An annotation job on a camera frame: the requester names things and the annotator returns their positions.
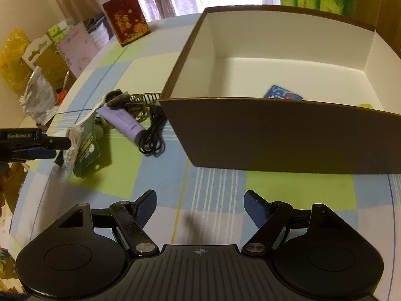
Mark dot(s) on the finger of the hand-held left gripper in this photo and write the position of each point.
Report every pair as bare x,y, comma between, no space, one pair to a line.
58,142
34,153

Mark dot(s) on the brown cardboard box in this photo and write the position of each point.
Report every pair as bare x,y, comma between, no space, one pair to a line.
266,138

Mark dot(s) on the blue card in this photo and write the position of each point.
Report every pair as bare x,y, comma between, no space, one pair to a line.
282,93

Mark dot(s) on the green card package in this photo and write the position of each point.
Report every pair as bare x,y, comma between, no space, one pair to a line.
87,150

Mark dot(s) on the yellow-green small item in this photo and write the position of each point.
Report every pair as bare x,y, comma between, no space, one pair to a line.
366,105

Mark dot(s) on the yellow plastic bag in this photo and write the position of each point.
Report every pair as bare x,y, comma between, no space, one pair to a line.
12,59

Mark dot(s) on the pink paper bag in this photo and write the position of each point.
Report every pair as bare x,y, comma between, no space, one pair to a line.
78,47

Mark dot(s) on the dark hair scrunchie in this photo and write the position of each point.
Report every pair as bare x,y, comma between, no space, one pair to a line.
116,97

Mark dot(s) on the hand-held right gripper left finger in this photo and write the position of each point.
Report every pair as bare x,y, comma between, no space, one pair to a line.
147,207

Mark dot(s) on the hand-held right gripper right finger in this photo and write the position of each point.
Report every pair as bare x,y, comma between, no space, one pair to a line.
255,207

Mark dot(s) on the green tissue box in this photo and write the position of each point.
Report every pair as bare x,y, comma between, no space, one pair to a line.
58,31

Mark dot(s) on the red gold-printed box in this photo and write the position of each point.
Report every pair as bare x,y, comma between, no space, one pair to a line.
127,15

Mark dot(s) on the gold hair claw clip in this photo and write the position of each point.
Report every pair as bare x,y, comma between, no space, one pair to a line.
147,97

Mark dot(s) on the checkered cloth desktop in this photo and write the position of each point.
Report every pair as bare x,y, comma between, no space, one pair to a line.
219,188

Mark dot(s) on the white pen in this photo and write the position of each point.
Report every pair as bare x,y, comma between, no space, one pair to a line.
66,80

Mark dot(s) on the purple cosmetic tube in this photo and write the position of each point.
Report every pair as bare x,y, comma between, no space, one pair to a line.
122,122

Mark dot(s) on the clear plastic bag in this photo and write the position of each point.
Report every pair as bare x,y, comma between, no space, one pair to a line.
39,97

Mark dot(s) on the white lace item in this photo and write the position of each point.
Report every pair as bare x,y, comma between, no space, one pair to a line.
72,144

